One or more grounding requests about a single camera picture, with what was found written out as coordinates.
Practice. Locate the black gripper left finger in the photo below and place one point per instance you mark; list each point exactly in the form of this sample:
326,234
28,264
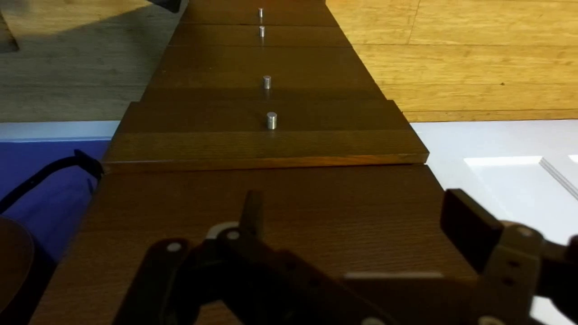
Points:
199,282

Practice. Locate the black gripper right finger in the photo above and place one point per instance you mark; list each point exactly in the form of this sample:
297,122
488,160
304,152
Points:
506,264

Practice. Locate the dark wooden drawer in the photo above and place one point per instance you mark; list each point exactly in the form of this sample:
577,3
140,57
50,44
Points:
373,254
349,199

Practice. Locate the small silver drawer knob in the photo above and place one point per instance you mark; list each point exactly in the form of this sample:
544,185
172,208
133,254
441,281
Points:
261,12
272,120
263,31
266,82

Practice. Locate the white panelled door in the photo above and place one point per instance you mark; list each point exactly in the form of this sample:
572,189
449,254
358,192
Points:
499,181

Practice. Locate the dark brown wooden cabinet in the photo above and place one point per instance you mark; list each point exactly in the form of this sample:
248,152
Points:
337,192

